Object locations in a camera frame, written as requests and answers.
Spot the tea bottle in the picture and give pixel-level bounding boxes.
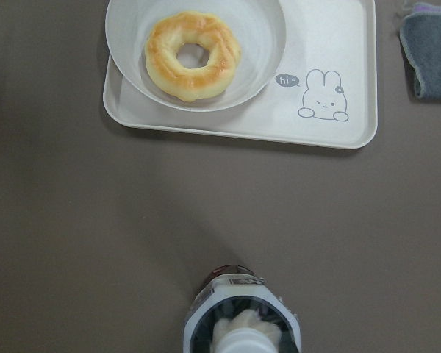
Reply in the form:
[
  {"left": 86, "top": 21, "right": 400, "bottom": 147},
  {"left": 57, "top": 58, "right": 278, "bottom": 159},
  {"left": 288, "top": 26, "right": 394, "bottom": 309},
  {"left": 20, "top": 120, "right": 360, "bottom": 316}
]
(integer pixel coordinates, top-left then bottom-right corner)
[{"left": 182, "top": 265, "right": 302, "bottom": 352}]

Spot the cream rabbit tray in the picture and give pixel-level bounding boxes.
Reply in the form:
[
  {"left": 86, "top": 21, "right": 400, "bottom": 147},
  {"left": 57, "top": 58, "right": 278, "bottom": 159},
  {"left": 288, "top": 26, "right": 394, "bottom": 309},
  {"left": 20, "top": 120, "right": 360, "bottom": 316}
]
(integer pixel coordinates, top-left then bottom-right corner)
[{"left": 103, "top": 1, "right": 378, "bottom": 149}]

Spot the white round plate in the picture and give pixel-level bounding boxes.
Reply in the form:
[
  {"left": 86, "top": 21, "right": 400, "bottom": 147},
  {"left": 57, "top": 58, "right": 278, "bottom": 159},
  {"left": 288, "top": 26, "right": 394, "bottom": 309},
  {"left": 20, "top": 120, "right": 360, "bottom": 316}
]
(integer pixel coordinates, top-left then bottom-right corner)
[{"left": 105, "top": 1, "right": 286, "bottom": 112}]

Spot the glazed donut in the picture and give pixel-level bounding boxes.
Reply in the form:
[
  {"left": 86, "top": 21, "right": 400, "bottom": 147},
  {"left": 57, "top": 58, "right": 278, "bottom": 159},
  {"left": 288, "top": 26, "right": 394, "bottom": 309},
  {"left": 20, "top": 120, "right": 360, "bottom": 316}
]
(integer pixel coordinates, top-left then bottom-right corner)
[{"left": 144, "top": 11, "right": 241, "bottom": 102}]

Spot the grey folded cloth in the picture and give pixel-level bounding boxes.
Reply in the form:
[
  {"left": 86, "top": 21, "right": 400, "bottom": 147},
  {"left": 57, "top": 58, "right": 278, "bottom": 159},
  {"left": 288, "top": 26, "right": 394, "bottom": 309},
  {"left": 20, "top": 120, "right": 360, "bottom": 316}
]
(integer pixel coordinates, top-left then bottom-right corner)
[{"left": 399, "top": 1, "right": 441, "bottom": 100}]

